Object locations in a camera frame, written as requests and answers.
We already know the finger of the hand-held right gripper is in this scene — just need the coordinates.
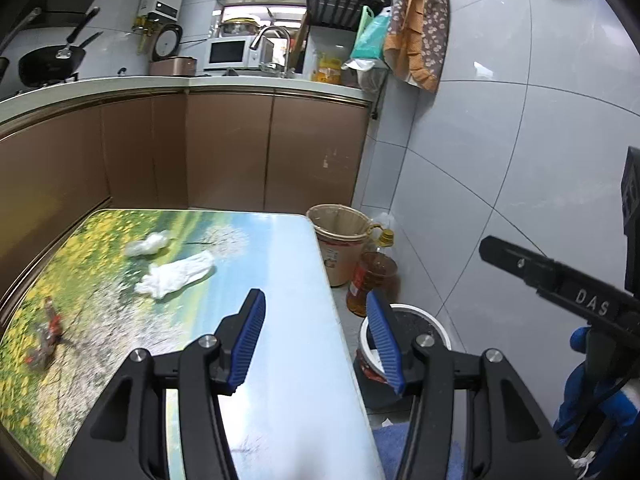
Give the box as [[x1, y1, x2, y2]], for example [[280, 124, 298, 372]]
[[478, 235, 559, 297]]

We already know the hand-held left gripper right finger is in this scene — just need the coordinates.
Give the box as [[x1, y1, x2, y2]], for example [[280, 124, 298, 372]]
[[366, 291, 574, 480]]

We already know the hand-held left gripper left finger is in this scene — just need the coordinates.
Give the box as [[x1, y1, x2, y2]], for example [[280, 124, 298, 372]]
[[56, 288, 267, 480]]

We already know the beige trash bin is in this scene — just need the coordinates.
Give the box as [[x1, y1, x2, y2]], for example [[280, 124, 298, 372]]
[[305, 203, 374, 288]]

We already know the white tissue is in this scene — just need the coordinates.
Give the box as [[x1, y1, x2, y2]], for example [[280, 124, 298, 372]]
[[124, 229, 172, 257]]

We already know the person's right hand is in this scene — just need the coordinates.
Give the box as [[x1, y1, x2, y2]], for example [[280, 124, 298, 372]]
[[553, 326, 640, 442]]

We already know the grey bucket white rim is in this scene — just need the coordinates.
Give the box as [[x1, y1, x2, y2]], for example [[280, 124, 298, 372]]
[[354, 303, 452, 412]]

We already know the cooking oil bottle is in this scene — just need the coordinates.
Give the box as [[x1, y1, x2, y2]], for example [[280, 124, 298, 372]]
[[345, 227, 400, 317]]

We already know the blue towel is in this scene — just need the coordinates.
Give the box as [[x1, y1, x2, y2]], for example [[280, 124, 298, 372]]
[[372, 424, 467, 480]]

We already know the brown kitchen cabinet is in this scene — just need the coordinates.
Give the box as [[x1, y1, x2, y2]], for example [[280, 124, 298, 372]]
[[0, 85, 373, 311]]

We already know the orange floral apron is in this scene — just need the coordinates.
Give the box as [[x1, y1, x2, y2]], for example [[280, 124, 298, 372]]
[[383, 0, 451, 93]]

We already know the green plastic bag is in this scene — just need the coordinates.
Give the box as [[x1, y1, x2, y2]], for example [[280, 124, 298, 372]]
[[349, 5, 392, 62]]

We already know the yellow bottle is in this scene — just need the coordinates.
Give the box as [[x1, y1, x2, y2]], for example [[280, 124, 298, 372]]
[[312, 52, 344, 84]]

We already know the white microwave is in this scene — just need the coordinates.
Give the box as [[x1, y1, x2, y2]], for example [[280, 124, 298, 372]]
[[203, 35, 276, 70]]

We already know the rice cooker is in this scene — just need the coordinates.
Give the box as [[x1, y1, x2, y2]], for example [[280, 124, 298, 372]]
[[148, 23, 199, 77]]

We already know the steel faucet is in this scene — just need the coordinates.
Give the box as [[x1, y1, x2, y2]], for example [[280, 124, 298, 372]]
[[249, 25, 294, 79]]

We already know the glass bowl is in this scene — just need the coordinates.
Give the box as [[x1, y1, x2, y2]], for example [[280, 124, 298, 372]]
[[218, 15, 263, 39]]

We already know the gas stove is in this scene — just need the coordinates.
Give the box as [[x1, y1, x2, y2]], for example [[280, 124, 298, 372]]
[[17, 73, 81, 95]]

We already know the black frying pan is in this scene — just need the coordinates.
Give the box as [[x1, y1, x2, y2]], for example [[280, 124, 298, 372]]
[[18, 6, 104, 86]]

